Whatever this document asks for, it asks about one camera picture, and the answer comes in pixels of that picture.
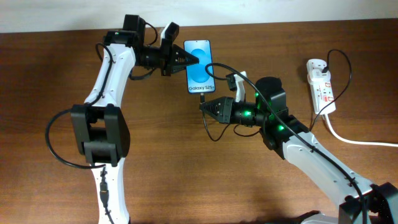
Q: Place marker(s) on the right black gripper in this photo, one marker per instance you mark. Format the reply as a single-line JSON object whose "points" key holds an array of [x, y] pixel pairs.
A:
{"points": [[229, 110]]}

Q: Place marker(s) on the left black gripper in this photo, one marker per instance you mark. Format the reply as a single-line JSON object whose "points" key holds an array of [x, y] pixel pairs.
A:
{"points": [[168, 55]]}

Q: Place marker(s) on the blue Galaxy smartphone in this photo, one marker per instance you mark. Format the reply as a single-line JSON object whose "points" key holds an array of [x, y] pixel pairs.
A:
{"points": [[198, 81]]}

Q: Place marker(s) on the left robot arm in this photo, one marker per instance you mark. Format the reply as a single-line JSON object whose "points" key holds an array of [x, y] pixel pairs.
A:
{"points": [[101, 132]]}

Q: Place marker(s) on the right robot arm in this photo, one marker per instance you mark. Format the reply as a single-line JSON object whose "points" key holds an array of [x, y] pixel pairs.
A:
{"points": [[358, 199]]}

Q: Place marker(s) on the white USB charger plug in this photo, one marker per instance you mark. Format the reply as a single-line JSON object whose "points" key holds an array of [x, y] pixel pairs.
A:
{"points": [[317, 76]]}

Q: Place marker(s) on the white power strip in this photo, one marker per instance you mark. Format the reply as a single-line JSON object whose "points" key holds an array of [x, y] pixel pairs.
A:
{"points": [[322, 93]]}

